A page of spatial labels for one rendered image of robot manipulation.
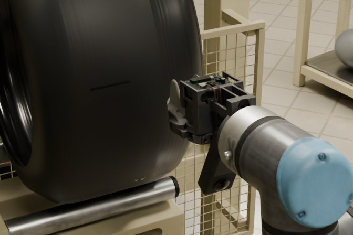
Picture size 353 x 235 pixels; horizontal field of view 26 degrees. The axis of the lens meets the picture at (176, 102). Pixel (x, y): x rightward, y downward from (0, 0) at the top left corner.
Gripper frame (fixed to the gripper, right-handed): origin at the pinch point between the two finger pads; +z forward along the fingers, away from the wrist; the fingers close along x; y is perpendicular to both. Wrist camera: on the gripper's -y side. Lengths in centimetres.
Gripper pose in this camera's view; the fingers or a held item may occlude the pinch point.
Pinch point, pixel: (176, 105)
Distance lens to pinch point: 114.9
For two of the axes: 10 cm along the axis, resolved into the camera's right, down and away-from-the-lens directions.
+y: -0.5, -9.3, -3.6
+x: -8.9, 2.1, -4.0
